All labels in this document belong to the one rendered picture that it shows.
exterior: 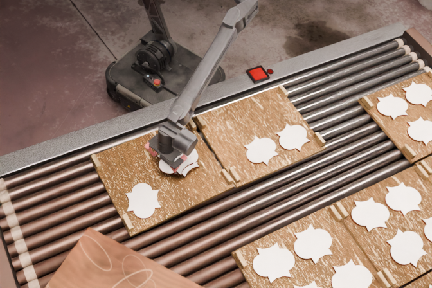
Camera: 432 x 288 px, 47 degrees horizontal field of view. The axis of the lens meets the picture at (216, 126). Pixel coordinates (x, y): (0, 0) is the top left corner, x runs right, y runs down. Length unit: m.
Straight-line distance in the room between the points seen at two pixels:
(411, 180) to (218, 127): 0.77
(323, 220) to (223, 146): 0.46
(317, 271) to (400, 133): 0.73
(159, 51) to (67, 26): 0.99
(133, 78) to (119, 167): 1.26
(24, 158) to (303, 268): 1.06
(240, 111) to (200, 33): 1.72
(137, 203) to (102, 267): 0.29
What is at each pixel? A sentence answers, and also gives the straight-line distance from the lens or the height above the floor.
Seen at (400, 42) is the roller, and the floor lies 0.92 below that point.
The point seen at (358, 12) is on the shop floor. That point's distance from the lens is 4.21.
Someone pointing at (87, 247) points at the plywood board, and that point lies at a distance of 1.60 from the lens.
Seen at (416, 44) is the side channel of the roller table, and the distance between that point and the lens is 2.59.
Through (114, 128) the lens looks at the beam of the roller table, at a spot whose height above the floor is 0.92.
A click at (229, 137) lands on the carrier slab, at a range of 1.94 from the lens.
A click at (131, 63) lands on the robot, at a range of 3.12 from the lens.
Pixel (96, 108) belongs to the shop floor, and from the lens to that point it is 3.20.
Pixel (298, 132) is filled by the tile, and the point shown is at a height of 0.95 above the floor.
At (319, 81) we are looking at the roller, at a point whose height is 0.92.
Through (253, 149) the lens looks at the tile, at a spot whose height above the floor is 0.95.
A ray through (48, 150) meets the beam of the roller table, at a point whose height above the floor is 0.92.
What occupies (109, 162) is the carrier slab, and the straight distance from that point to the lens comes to 1.86.
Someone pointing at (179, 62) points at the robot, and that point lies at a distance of 3.10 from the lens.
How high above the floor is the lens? 2.51
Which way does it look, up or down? 53 degrees down
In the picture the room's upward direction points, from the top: 10 degrees clockwise
